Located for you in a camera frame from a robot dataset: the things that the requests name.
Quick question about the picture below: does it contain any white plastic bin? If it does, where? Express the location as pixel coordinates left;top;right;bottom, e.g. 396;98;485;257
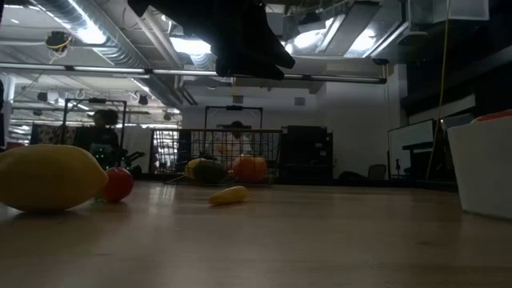
446;115;512;220

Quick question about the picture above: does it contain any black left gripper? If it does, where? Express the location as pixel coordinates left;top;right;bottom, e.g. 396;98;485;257
127;0;297;81

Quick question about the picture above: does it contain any dark green avocado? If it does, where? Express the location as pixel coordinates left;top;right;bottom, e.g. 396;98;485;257
193;159;228;185

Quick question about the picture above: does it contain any black round ceiling device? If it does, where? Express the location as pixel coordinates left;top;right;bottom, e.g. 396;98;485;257
44;30;74;54

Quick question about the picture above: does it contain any black rounded bag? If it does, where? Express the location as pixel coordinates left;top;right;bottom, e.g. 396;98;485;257
338;170;369;181

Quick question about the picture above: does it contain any orange carrot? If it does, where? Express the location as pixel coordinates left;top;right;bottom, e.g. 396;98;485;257
470;109;512;123

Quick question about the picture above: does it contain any patterned cloth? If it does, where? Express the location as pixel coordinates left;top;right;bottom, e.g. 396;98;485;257
38;123;77;146

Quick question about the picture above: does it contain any small yellow chili pepper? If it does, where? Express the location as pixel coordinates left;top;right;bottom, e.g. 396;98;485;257
207;186;251;207

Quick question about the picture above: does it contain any narrow black workstation frame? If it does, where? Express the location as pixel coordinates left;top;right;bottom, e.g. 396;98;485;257
204;105;264;130

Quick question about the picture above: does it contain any long corrugated silver duct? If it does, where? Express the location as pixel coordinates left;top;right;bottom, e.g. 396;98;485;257
34;0;150;70

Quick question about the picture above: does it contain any long horizontal overhead rail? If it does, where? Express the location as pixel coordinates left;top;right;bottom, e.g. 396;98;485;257
0;62;388;85

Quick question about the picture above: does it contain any small red tomato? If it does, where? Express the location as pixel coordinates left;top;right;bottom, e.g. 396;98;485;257
98;166;135;204

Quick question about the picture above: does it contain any grey chair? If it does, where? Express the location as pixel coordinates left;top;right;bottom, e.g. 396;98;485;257
366;163;388;181

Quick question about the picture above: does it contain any wide black workstation frame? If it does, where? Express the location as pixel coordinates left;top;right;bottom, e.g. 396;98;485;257
62;98;128;161

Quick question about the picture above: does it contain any seated person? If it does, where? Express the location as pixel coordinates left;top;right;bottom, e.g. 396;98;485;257
218;119;261;161

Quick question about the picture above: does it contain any white board panel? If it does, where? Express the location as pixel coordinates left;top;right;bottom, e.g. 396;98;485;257
386;118;435;179

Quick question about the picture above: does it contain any yellow lemon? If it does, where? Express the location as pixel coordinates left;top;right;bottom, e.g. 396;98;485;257
184;158;207;180
0;143;110;213

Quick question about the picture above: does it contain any bright ceiling light panel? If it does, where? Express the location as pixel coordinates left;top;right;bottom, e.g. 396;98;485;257
170;36;213;55

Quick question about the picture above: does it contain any small black side table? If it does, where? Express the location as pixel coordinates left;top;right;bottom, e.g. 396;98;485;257
402;142;435;179

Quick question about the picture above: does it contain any black shelf cabinet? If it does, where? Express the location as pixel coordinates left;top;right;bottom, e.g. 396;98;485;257
279;125;334;179

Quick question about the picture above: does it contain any wire mesh basket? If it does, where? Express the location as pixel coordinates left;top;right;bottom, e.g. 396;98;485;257
150;127;284;187

